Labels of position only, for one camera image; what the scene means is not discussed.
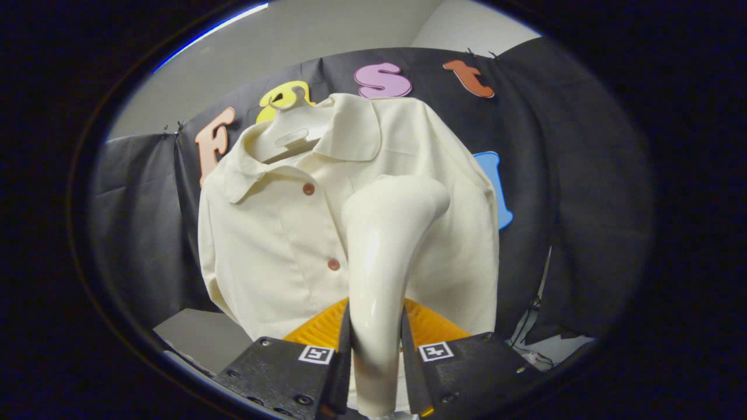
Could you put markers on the white plastic hanger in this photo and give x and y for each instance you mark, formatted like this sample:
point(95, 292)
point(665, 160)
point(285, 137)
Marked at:
point(292, 131)

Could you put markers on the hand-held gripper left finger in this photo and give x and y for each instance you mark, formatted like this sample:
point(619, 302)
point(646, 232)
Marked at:
point(280, 373)

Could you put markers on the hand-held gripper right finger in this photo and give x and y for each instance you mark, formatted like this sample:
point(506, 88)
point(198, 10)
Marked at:
point(478, 367)

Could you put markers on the black backdrop cloth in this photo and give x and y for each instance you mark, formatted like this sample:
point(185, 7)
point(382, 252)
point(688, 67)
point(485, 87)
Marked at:
point(572, 192)

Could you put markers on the grey cabinet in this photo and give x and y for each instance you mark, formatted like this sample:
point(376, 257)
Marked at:
point(201, 338)

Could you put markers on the cream button-up shirt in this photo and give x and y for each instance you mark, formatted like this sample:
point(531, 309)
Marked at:
point(274, 245)

